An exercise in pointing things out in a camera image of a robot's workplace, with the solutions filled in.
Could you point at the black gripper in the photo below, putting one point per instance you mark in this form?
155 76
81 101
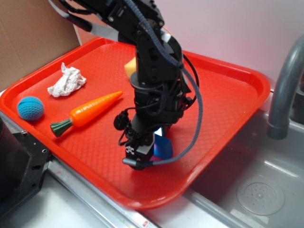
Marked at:
156 106

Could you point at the blue rectangular block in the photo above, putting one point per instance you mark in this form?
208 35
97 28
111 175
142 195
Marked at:
162 149

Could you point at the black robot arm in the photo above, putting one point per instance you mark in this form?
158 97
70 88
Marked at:
159 56

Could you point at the orange toy carrot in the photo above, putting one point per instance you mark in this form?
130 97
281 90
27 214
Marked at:
83 114

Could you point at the yellow sponge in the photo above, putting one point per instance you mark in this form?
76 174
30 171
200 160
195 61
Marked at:
130 68

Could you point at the red plastic tray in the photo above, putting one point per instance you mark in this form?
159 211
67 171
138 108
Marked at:
231 95

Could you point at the crumpled white paper towel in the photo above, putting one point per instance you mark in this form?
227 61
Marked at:
70 81

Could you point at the grey plastic sink basin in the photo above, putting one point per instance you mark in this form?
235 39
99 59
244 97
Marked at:
254 182

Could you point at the blue textured ball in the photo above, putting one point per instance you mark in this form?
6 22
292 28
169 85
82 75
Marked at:
30 108

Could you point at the grey sink faucet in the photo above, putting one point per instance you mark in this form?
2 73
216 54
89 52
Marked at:
288 98

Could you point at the brown cardboard panel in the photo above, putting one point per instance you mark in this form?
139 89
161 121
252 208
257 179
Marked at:
32 35

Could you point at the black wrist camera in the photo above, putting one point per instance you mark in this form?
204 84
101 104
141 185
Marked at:
122 121

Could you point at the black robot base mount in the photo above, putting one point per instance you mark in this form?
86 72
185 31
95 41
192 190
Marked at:
23 163

